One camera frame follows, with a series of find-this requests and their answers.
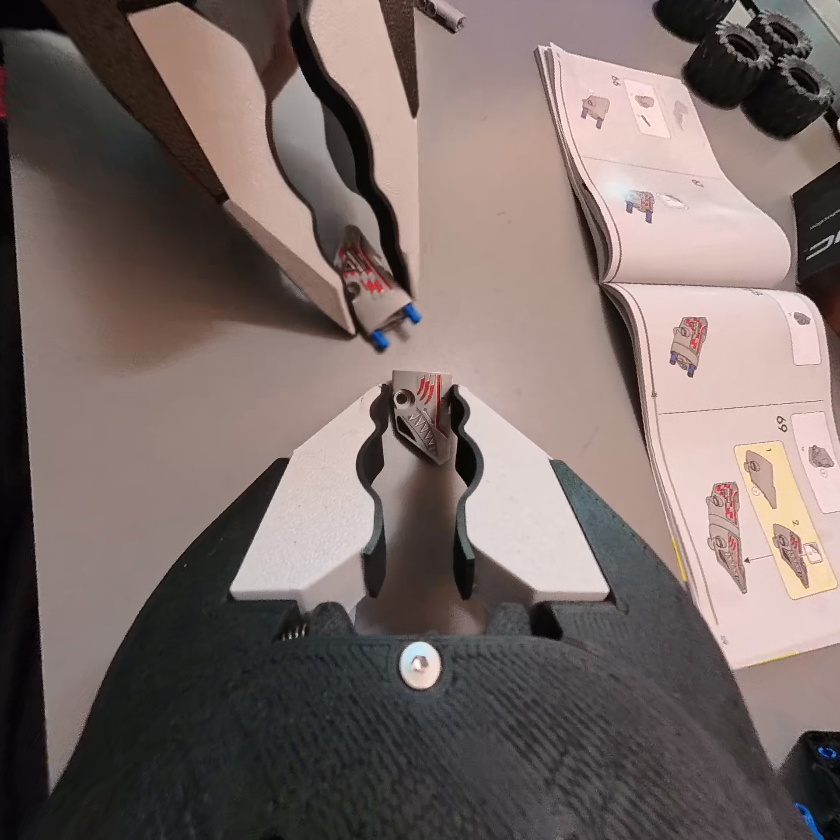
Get grey toy panel teeth print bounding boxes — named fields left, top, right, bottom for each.
left=392, top=369, right=455, bottom=468

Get open instruction booklet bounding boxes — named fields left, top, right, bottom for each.
left=535, top=42, right=840, bottom=670

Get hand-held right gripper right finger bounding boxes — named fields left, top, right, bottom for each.
left=450, top=386, right=611, bottom=614

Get grey technic pin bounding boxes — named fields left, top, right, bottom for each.
left=394, top=0, right=468, bottom=34

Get black and blue toy parts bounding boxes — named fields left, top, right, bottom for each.
left=777, top=728, right=840, bottom=840

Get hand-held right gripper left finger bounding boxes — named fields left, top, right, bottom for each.
left=230, top=384, right=389, bottom=616

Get grey toy panel blue pins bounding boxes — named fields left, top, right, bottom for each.
left=335, top=225, right=424, bottom=352

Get black toy set box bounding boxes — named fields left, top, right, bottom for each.
left=791, top=167, right=840, bottom=293

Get black toy tyre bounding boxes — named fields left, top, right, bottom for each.
left=653, top=0, right=736, bottom=26
left=748, top=10, right=815, bottom=61
left=742, top=56, right=836, bottom=140
left=682, top=20, right=775, bottom=109

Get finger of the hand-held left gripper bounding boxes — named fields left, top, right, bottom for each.
left=128, top=0, right=360, bottom=337
left=290, top=0, right=422, bottom=306

